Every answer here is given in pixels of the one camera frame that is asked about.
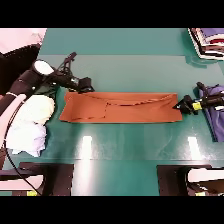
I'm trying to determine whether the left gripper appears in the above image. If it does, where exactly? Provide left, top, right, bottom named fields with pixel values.
left=77, top=76, right=96, bottom=94

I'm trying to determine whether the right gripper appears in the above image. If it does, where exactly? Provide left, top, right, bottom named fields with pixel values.
left=172, top=94, right=201, bottom=116

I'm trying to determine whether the orange T-shirt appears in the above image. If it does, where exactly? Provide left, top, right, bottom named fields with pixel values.
left=58, top=91, right=184, bottom=125

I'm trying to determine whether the purple garment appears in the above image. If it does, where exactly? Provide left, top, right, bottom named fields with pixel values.
left=193, top=85, right=224, bottom=143

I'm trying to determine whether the cream garment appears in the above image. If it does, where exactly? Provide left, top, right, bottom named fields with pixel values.
left=15, top=94, right=56, bottom=127

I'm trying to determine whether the stack of folded clothes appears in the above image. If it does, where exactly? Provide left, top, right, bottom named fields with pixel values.
left=187, top=28, right=224, bottom=61

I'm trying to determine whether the black garment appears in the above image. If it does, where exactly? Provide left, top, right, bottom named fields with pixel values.
left=0, top=43, right=42, bottom=97

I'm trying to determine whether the white garment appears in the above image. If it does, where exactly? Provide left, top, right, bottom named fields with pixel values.
left=3, top=119, right=48, bottom=158

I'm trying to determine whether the pale pink garment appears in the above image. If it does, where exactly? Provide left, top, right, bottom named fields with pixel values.
left=0, top=28, right=48, bottom=55

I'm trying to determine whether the black cable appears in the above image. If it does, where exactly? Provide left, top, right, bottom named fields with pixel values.
left=1, top=99, right=44, bottom=197

